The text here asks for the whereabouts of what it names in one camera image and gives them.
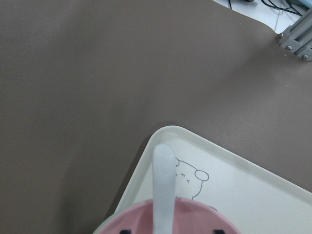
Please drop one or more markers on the aluminium frame post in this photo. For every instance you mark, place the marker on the aluminium frame post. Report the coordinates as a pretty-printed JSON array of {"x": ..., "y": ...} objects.
[{"x": 297, "y": 38}]

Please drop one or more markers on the cream rabbit tray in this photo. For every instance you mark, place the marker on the cream rabbit tray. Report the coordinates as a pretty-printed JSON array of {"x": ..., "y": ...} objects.
[{"x": 255, "y": 200}]

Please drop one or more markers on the white ceramic spoon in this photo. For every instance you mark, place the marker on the white ceramic spoon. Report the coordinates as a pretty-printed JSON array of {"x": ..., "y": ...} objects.
[{"x": 164, "y": 182}]

